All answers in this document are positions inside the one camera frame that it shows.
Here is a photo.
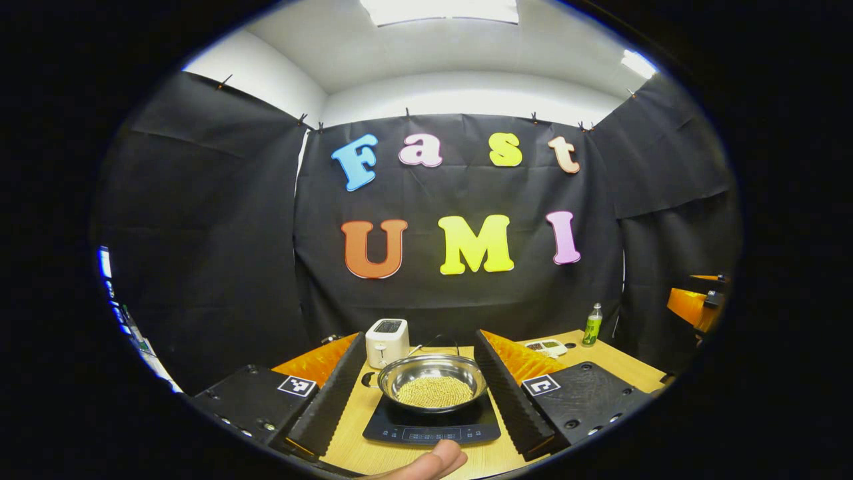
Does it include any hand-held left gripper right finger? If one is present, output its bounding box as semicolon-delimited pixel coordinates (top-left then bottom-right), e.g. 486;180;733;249
472;329;654;462

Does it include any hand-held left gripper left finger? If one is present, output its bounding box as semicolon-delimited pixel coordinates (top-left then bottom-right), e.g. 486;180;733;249
191;331;369;461

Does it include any black induction cooktop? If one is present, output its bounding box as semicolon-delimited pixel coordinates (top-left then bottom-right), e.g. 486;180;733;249
362;393;502;446

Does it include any steel pot with soybeans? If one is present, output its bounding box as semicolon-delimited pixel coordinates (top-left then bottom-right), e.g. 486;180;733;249
361;354;488;414

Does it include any white divided bean plate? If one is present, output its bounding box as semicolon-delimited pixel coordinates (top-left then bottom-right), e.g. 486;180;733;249
524;339;569;358

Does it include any white toaster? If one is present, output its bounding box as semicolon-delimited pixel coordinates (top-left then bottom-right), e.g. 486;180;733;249
365;319;411;369

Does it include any green tea bottle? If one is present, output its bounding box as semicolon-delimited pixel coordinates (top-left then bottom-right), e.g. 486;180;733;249
582;303;604;348

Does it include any black backdrop cloth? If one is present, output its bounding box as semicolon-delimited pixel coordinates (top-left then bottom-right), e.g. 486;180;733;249
90;70;742;397

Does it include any small ceiling light panel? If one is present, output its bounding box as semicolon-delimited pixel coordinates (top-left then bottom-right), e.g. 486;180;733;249
621;49;658;80

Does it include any large ceiling light panel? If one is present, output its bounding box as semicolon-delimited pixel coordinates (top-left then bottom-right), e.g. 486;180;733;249
360;0;519;27

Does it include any thin power cable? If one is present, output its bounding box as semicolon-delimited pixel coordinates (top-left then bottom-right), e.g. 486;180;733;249
408;335;462;357

